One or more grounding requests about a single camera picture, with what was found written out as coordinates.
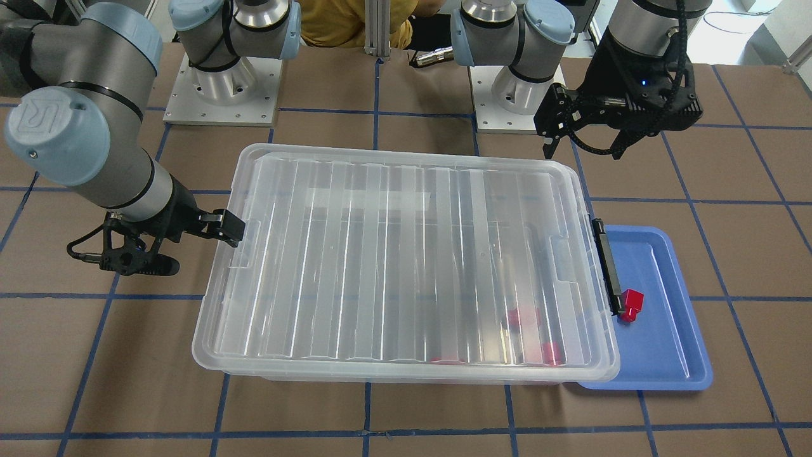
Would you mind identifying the clear plastic box lid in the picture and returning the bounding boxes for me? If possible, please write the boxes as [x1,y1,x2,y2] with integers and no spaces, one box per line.
[192,143,621,384]

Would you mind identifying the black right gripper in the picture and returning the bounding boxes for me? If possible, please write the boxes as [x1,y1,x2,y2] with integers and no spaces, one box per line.
[103,180,246,277]

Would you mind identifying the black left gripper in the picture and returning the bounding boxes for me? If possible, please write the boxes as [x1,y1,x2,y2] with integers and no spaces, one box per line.
[534,31,703,160]

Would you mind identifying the blue plastic tray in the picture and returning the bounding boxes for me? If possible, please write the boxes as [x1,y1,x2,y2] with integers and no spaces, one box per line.
[582,225,714,391]

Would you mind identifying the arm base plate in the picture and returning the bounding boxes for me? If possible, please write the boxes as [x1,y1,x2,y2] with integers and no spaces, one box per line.
[163,57,284,128]
[469,66,565,135]

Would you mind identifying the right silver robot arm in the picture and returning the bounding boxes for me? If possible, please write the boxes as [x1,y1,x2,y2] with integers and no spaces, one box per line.
[2,1,246,277]

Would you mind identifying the person in yellow shirt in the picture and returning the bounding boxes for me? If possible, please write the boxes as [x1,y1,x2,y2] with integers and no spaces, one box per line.
[298,1,450,51]

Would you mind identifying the red block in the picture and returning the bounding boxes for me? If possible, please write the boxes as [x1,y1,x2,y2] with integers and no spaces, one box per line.
[502,307,540,331]
[540,341,566,366]
[620,288,645,323]
[429,357,467,365]

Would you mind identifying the clear plastic storage box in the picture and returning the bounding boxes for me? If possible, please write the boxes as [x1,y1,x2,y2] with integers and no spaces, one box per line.
[260,152,619,385]

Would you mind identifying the red block in box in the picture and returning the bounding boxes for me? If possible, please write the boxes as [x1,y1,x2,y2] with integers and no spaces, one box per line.
[540,341,566,366]
[502,307,540,331]
[429,357,467,365]

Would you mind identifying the black box latch handle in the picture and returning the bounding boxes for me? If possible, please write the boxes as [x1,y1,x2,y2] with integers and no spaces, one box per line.
[591,218,625,316]

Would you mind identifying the aluminium frame post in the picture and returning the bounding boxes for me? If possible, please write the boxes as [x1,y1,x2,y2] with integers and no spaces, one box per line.
[363,0,391,62]

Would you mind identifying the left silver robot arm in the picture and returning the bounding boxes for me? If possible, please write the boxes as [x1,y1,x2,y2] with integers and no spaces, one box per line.
[450,1,711,159]

